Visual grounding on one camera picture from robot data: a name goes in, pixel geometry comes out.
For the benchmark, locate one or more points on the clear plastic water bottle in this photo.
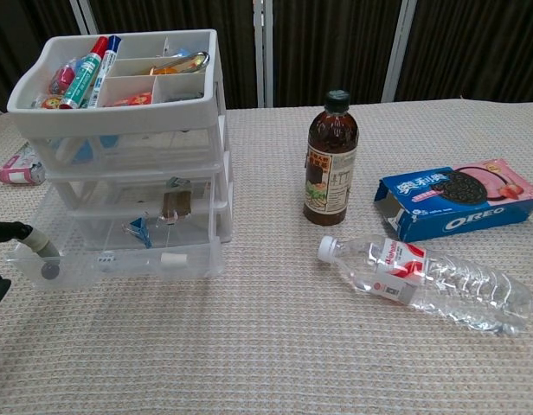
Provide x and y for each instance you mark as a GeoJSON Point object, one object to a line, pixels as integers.
{"type": "Point", "coordinates": [422, 276]}

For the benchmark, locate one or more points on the blue cap white marker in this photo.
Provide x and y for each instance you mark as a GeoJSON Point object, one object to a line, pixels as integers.
{"type": "Point", "coordinates": [104, 71]}

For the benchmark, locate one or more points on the white dice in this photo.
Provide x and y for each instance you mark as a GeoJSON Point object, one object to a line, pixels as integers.
{"type": "Point", "coordinates": [106, 262]}

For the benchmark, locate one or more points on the brown rectangular block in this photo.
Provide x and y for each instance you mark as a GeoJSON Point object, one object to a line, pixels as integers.
{"type": "Point", "coordinates": [177, 203]}

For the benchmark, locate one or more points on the beige woven tablecloth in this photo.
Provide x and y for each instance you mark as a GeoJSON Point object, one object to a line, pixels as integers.
{"type": "Point", "coordinates": [266, 346]}

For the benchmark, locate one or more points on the clear plastic storage bin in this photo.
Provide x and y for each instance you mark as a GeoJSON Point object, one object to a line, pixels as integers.
{"type": "Point", "coordinates": [132, 270]}

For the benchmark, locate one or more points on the lion print candy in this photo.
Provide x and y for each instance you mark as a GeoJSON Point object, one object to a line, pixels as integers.
{"type": "Point", "coordinates": [50, 103]}

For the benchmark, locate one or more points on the blue plastic clothespin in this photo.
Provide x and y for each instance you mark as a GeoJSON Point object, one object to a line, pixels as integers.
{"type": "Point", "coordinates": [139, 231]}

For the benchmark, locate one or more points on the Oreo cookie package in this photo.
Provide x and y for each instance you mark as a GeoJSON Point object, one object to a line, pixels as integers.
{"type": "Point", "coordinates": [465, 207]}

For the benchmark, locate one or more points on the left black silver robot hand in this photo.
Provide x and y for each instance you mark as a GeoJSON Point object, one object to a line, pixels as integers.
{"type": "Point", "coordinates": [41, 246]}

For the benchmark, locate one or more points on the blue red candy pack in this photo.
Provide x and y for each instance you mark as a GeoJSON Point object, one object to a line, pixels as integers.
{"type": "Point", "coordinates": [65, 73]}

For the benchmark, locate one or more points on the dark brown tea bottle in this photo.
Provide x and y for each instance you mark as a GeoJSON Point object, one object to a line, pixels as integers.
{"type": "Point", "coordinates": [331, 173]}

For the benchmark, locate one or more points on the white eraser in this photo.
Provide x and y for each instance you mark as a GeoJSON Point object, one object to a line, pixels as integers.
{"type": "Point", "coordinates": [174, 261]}

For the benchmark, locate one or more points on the dark round coin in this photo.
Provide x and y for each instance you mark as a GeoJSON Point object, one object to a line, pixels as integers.
{"type": "Point", "coordinates": [50, 271]}

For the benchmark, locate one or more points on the black folding screen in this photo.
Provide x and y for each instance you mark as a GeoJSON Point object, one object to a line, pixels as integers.
{"type": "Point", "coordinates": [327, 43]}

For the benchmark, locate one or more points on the red candy packets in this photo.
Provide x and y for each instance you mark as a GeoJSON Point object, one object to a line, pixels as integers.
{"type": "Point", "coordinates": [132, 100]}

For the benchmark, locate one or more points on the white drawer organizer box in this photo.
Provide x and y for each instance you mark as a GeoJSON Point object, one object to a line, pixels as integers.
{"type": "Point", "coordinates": [119, 119]}

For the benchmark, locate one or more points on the red cap green marker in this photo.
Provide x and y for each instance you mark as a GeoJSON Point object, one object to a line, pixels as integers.
{"type": "Point", "coordinates": [82, 75]}

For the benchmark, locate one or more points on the pink floral carton box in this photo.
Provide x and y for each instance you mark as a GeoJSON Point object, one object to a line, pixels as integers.
{"type": "Point", "coordinates": [20, 173]}

